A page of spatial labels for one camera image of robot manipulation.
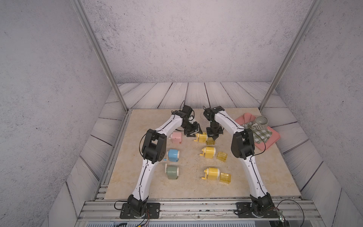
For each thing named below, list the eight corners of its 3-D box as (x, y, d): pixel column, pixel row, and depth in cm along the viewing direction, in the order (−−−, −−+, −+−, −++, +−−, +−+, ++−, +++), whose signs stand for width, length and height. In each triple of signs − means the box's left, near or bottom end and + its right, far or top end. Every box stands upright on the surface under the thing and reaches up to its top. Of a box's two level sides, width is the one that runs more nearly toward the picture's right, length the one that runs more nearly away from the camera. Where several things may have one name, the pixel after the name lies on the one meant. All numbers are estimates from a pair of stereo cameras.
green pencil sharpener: (166, 179, 86) (164, 174, 80) (167, 169, 90) (165, 163, 84) (178, 179, 86) (178, 174, 79) (179, 169, 90) (178, 163, 84)
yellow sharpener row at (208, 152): (199, 158, 94) (200, 152, 87) (199, 153, 96) (200, 146, 90) (214, 158, 94) (216, 152, 87) (213, 153, 96) (215, 146, 90)
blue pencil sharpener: (165, 162, 93) (164, 156, 87) (166, 155, 96) (164, 149, 90) (179, 162, 93) (178, 156, 87) (179, 155, 96) (178, 149, 90)
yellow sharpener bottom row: (201, 180, 85) (202, 175, 79) (201, 173, 88) (202, 167, 81) (217, 180, 85) (220, 175, 79) (216, 173, 88) (219, 167, 81)
